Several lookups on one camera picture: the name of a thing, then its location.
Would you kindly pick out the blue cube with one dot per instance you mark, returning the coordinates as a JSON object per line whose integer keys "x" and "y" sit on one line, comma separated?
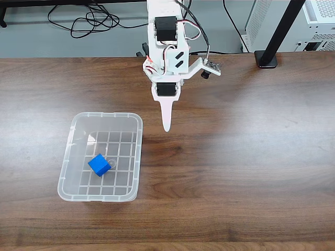
{"x": 99, "y": 164}

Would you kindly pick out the black and orange clamp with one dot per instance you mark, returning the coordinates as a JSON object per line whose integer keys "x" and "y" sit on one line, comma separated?
{"x": 144, "y": 48}

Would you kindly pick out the clear plastic container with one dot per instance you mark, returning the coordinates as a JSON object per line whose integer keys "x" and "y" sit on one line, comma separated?
{"x": 123, "y": 157}

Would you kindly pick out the black pole with base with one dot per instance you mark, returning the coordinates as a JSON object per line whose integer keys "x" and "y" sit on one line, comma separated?
{"x": 281, "y": 28}

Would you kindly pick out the white perforated computer case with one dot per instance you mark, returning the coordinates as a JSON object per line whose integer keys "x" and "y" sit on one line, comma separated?
{"x": 316, "y": 28}

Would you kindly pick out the small board camera on bracket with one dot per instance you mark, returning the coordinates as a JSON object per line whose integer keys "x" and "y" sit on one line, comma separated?
{"x": 212, "y": 66}

